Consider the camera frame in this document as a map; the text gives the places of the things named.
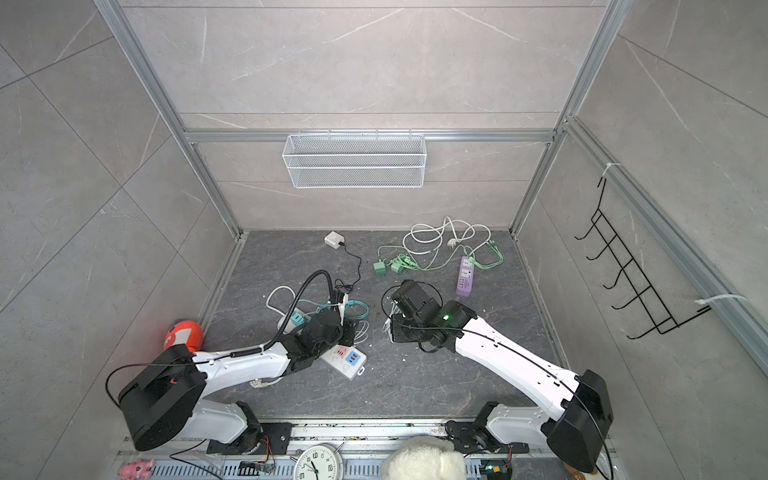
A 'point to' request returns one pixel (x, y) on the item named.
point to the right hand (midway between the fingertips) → (395, 326)
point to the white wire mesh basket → (354, 161)
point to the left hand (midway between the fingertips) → (356, 314)
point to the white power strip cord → (262, 383)
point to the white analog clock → (319, 462)
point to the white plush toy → (425, 458)
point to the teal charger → (297, 318)
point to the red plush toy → (187, 333)
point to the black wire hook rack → (647, 295)
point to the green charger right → (397, 267)
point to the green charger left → (380, 267)
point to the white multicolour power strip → (345, 360)
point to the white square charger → (333, 239)
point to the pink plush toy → (141, 470)
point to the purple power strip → (465, 279)
